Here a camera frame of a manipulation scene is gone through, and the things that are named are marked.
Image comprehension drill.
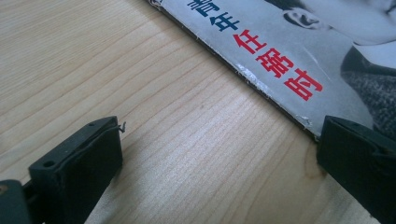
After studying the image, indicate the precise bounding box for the magazine with portrait cover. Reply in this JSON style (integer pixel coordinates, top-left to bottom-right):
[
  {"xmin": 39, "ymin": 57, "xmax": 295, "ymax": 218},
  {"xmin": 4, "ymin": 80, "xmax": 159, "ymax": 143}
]
[{"xmin": 148, "ymin": 0, "xmax": 396, "ymax": 140}]

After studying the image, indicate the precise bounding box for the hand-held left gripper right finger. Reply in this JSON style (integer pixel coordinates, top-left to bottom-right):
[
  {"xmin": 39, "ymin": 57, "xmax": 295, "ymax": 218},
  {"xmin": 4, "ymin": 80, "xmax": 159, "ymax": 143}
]
[{"xmin": 316, "ymin": 115, "xmax": 396, "ymax": 224}]

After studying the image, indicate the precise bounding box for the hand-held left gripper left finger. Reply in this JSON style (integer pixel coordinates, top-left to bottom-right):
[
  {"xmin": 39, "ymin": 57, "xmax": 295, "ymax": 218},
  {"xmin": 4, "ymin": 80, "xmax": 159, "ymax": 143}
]
[{"xmin": 28, "ymin": 116, "xmax": 124, "ymax": 224}]

